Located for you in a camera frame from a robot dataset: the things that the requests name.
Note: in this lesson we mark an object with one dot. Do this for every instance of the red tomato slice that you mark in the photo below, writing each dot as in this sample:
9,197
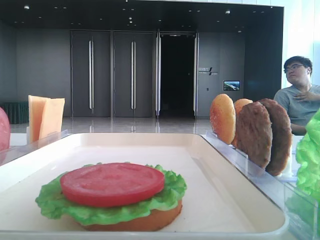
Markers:
5,131
112,184

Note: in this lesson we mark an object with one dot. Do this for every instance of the front brown meat patty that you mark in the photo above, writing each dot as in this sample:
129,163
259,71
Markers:
254,133

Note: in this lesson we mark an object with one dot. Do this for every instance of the brown meat patty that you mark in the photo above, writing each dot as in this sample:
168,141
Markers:
281,136
254,133

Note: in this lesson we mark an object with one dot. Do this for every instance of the front orange cheese slice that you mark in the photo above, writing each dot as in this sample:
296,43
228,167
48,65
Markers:
52,117

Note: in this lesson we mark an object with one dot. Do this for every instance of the orange cheese slice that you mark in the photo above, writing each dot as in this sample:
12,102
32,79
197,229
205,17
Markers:
35,106
52,117

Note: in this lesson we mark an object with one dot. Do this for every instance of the rear brown meat patty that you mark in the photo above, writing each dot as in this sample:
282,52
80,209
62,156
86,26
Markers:
281,136

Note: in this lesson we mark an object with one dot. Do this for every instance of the rear orange cheese slice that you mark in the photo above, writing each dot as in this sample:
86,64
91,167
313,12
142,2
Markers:
35,106

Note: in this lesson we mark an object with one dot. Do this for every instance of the green lettuce on bun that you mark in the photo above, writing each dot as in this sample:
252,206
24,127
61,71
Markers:
53,204

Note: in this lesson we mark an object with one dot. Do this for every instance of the green lettuce leaf in holder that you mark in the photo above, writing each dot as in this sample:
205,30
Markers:
308,156

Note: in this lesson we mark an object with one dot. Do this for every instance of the front bun slice in holder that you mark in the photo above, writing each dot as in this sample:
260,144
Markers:
223,118

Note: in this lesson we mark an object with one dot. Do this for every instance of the bun slice in holder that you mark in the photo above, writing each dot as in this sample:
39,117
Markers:
223,118
238,105

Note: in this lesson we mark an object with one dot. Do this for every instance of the dark double door middle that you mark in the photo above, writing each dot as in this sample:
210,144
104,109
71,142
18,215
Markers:
133,74

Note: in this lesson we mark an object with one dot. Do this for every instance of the dark double door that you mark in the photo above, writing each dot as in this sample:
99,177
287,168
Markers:
133,74
90,74

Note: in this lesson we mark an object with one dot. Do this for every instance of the rear bun slice in holder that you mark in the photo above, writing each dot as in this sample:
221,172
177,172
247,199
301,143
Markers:
238,105

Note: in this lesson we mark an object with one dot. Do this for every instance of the dark double door left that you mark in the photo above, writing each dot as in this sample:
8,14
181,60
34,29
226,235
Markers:
90,74

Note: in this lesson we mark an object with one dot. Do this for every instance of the bottom bun on tray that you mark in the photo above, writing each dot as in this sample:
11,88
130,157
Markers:
155,220

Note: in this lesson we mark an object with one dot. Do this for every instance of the beige plastic tray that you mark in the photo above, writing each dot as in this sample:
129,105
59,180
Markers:
220,202

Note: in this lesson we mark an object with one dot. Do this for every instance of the white patty pusher block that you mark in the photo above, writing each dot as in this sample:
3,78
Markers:
288,172

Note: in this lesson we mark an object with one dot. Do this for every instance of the green covered table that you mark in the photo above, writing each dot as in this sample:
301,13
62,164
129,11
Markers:
17,112

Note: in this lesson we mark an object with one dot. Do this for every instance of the seated man grey shirt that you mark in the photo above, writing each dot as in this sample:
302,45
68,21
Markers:
301,100

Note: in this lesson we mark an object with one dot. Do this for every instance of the small wall screen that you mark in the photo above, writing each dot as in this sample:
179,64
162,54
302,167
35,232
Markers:
231,85

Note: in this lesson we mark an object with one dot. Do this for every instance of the clear bun holder rail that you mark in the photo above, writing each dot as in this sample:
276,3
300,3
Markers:
238,158

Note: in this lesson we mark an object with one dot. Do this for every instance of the clear cheese holder rail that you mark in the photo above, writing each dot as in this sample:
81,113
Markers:
15,152

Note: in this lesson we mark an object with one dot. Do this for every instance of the clear patty holder rail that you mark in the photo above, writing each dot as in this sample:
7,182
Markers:
301,209

